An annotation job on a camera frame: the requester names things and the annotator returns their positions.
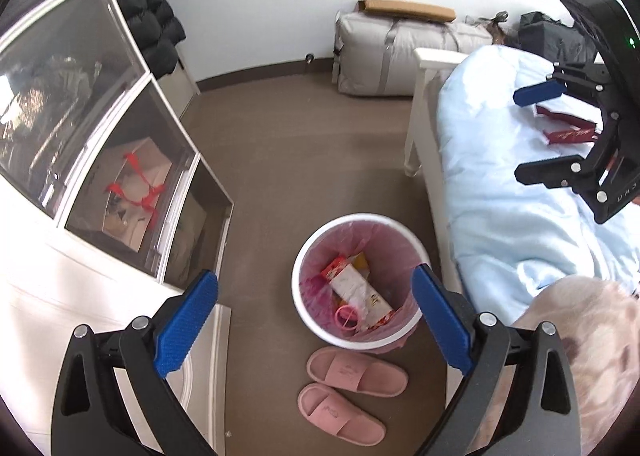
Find pink bin liner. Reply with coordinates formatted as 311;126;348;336
299;222;423;354

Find spotted fleece blanket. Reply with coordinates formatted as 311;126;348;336
470;276;640;456

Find brown bag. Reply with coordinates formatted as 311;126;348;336
467;10;521;44

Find black puffer jacket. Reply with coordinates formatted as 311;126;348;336
95;0;187;79

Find white cabinet with clear doors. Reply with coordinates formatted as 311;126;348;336
0;0;236;456

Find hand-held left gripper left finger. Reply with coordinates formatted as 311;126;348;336
50;270;221;456

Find white bed frame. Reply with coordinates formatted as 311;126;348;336
404;48;481;377

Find flat cardboard box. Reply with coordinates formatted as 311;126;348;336
356;0;457;22

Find red torn wrapper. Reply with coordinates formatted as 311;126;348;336
534;104;600;147

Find white round bin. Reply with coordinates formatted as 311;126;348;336
291;215;428;352

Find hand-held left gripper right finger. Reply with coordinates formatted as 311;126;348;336
411;263;583;456

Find pink plastic toy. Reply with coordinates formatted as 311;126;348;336
334;305;366;333

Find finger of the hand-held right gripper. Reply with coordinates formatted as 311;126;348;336
513;62;610;109
514;157;608;197

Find long red white box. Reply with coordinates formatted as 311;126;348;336
320;256;396;329

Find black duffel bag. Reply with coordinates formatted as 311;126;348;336
517;12;598;67

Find pink slipper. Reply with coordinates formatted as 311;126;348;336
297;382;387;447
306;348;409;397

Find grey storage bag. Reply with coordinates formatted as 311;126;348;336
331;10;493;97

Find light blue quilt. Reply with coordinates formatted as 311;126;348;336
437;46;640;324

